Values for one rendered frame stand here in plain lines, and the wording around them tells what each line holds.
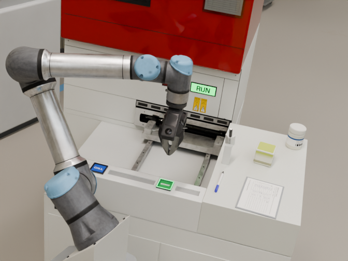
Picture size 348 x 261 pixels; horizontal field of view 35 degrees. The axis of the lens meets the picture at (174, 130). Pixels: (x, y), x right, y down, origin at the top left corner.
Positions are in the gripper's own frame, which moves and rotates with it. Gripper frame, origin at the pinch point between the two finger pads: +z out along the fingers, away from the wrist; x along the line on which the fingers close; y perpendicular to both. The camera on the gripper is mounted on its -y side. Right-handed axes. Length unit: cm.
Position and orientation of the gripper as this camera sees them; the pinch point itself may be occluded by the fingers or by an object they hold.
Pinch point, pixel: (168, 153)
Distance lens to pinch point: 194.3
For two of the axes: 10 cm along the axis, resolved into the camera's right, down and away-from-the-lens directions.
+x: -9.6, -2.2, 1.6
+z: -1.2, 8.6, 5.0
